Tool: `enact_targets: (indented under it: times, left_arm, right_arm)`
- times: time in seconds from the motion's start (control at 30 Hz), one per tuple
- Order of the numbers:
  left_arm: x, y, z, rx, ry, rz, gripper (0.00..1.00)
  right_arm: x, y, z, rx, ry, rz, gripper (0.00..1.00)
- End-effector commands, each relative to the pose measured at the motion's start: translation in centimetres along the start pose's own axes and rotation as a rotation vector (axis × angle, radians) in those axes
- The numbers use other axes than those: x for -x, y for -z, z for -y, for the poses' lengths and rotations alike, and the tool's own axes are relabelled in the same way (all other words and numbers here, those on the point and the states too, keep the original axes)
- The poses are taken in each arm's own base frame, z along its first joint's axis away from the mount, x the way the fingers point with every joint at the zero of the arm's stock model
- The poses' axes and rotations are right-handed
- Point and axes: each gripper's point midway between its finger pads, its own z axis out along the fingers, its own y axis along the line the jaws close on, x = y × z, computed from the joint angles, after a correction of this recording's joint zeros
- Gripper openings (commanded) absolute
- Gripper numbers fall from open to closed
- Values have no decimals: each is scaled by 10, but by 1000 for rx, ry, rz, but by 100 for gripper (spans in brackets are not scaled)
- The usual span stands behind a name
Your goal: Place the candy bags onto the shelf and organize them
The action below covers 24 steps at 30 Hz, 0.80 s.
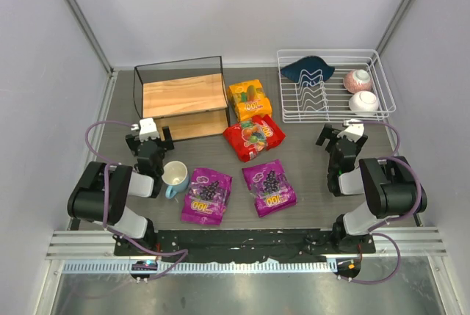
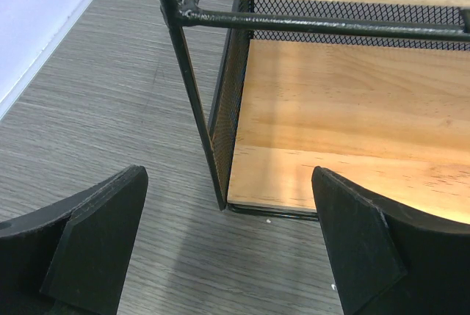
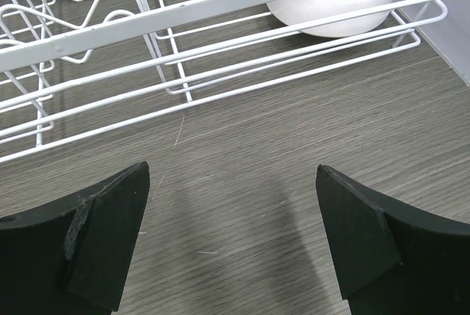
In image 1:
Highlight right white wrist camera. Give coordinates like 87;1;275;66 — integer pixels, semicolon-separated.
336;119;365;142

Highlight white slotted cable duct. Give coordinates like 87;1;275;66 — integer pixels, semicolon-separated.
62;258;337;275

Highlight dark blue leaf plate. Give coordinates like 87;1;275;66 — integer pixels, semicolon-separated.
280;56;335;84

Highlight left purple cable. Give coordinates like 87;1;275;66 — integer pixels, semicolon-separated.
85;120;136;167

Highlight white bowl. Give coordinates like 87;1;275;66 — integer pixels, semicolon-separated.
349;90;379;117

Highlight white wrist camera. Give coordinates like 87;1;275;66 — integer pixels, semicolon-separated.
336;119;365;142
131;118;160;142

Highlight blue and white mug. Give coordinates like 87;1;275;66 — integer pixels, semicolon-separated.
162;161;189;199

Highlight pink patterned bowl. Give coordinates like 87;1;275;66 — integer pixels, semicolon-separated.
343;69;373;94

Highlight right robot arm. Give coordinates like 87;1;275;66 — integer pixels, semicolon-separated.
316;120;427;248

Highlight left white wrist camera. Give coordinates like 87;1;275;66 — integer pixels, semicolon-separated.
131;118;160;142

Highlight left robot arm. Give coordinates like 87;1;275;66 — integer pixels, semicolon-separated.
67;124;174;255

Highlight orange candy bag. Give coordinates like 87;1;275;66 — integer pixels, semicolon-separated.
228;79;272;122

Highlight red candy bag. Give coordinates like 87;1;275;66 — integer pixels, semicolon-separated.
223;115;286;162

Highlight purple candy bag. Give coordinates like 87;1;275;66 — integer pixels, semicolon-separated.
242;159;297;218
181;167;232;226

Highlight wooden wire-frame shelf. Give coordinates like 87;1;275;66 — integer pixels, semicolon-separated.
133;56;231;141

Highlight white wire dish rack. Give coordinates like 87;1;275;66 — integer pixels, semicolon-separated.
277;49;397;123

